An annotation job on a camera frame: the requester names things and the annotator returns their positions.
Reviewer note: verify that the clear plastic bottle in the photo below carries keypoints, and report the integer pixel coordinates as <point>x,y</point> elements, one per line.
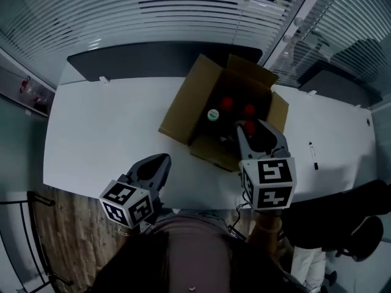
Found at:
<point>214,114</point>

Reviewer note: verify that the person's left forearm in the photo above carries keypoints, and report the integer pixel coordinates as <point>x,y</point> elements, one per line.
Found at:
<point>129,235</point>

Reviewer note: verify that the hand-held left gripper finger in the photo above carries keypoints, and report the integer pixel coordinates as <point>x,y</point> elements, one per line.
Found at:
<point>163,175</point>
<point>131,171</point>

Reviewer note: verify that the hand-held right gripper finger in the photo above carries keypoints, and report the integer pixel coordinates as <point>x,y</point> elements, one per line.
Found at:
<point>281,139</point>
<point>242,145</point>

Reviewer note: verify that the person's right forearm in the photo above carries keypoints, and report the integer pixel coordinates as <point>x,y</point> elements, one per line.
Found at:
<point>264,233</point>

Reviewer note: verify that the long dark desk divider panel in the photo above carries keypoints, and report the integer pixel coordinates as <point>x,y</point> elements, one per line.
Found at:
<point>137,60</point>

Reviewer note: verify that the whiteboard on black stand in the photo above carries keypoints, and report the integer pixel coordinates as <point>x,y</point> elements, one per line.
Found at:
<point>15,240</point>

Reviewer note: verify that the round white knob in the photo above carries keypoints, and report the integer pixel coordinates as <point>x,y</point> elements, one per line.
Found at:
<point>298,21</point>
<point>287,38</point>

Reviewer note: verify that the large clear water jug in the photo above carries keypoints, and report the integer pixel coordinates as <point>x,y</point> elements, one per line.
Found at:
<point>33,96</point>

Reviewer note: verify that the white table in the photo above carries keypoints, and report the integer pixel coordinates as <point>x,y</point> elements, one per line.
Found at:
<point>107,133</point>

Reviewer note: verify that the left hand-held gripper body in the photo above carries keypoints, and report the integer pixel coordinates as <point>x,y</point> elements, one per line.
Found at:
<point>128,203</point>

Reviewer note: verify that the brown cardboard box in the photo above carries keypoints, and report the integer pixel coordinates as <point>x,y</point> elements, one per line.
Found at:
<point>183,114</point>

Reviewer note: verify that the short dark desk divider panel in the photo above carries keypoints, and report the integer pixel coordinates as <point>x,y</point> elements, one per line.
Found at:
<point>342,84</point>

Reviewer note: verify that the black marker pen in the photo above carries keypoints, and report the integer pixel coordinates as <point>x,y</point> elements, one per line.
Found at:
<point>313,156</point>

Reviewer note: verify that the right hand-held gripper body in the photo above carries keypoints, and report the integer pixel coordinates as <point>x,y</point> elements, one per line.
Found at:
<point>268,182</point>

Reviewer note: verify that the white divider bracket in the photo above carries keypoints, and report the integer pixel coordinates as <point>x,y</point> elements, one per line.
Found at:
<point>104,79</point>
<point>311,92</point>

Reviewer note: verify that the person's torso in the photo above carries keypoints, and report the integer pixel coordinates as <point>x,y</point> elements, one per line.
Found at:
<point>195,255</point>

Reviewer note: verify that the black office chair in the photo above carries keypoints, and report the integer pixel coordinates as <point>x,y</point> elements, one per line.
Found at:
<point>336,212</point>

